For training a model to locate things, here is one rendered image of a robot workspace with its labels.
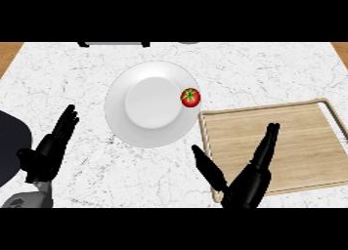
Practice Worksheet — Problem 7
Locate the pale wooden tray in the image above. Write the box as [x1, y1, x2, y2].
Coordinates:
[198, 98, 348, 203]

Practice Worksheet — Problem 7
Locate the dark grey round pot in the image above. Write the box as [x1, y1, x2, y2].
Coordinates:
[0, 104, 34, 194]

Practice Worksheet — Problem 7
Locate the red tomato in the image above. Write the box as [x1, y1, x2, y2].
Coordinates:
[180, 87, 203, 108]

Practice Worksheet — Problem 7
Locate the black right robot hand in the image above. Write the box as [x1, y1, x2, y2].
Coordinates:
[191, 122, 281, 209]

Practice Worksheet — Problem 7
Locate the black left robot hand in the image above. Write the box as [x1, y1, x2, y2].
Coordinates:
[16, 104, 81, 185]

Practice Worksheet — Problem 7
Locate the white round plate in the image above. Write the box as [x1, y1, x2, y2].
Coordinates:
[103, 61, 203, 149]

